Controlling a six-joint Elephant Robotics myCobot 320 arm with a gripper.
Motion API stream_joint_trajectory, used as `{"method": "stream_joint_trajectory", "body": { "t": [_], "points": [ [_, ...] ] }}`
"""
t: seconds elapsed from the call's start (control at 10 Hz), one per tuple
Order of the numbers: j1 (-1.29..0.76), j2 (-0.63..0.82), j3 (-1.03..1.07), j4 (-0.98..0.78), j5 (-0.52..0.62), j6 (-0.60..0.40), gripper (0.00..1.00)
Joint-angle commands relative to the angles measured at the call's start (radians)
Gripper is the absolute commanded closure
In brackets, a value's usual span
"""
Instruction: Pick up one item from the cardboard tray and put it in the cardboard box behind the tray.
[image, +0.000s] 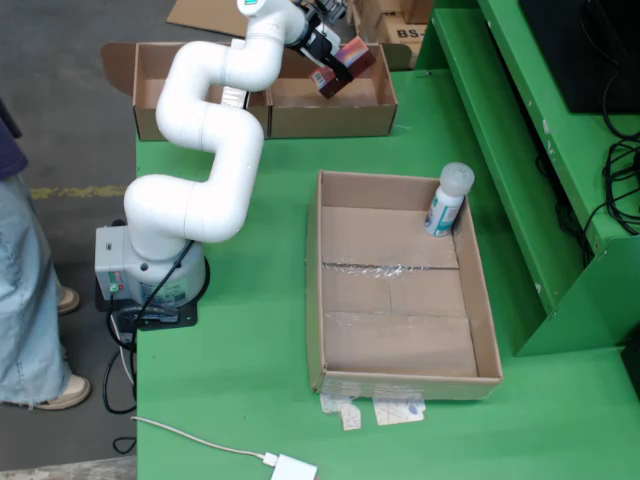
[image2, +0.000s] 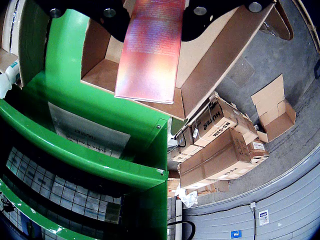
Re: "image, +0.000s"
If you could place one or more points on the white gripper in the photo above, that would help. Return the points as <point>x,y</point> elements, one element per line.
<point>331,40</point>

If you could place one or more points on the brown cardboard box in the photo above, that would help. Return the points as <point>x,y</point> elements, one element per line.
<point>150,75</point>
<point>325,120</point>

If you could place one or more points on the BS printed carton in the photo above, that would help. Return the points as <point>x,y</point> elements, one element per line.
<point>400,32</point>

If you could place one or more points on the green metal shelf unit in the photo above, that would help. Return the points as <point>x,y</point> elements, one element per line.
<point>550,225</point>

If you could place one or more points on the person in blue jeans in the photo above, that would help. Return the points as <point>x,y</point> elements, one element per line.
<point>25,310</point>

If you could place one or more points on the white paper label scrap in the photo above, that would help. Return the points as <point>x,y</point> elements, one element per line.
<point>345,412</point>
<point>400,412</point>

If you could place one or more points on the flat cardboard sheet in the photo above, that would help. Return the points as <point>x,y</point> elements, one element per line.
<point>210,15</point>

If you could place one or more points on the grey robot base box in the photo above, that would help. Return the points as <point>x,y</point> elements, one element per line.
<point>112,255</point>

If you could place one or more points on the white bottle teal label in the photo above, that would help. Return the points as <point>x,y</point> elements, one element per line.
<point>445,210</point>

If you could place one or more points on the white power adapter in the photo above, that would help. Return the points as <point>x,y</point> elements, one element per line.
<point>295,470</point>

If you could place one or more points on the plain brown carton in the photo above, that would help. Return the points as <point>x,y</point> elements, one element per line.
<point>417,10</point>

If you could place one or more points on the red product box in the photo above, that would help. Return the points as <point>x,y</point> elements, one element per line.
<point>357,52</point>

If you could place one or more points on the shallow cardboard tray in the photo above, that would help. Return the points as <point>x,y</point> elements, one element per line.
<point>400,345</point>

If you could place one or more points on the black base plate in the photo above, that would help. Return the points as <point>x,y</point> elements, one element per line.
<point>180,315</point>

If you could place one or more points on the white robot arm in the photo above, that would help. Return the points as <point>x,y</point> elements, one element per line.
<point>200,125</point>

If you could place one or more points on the tall white carton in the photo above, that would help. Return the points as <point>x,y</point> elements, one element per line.
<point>235,97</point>

